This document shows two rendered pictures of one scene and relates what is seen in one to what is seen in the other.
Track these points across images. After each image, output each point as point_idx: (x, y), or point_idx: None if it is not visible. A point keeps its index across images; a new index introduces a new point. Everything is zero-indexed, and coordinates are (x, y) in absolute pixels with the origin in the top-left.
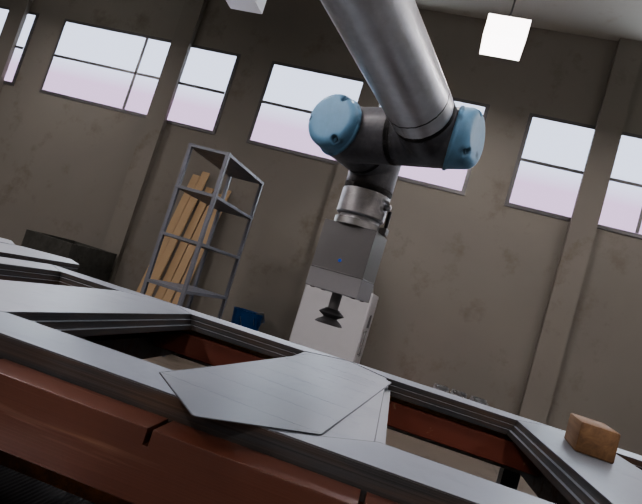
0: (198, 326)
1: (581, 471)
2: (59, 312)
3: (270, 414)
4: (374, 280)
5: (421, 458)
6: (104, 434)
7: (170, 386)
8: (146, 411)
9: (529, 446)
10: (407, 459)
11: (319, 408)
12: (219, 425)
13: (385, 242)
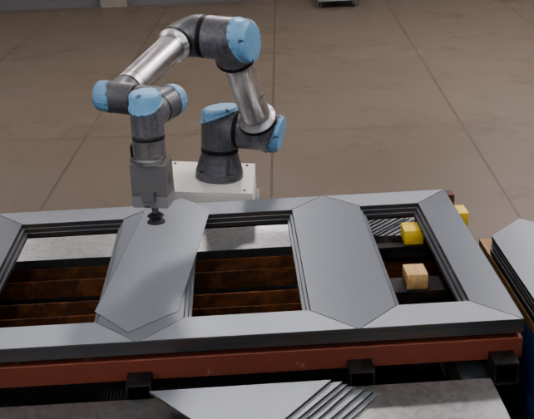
0: None
1: None
2: (294, 224)
3: (163, 209)
4: (132, 192)
5: (105, 219)
6: None
7: (199, 204)
8: None
9: None
10: (111, 215)
11: (147, 226)
12: None
13: (130, 167)
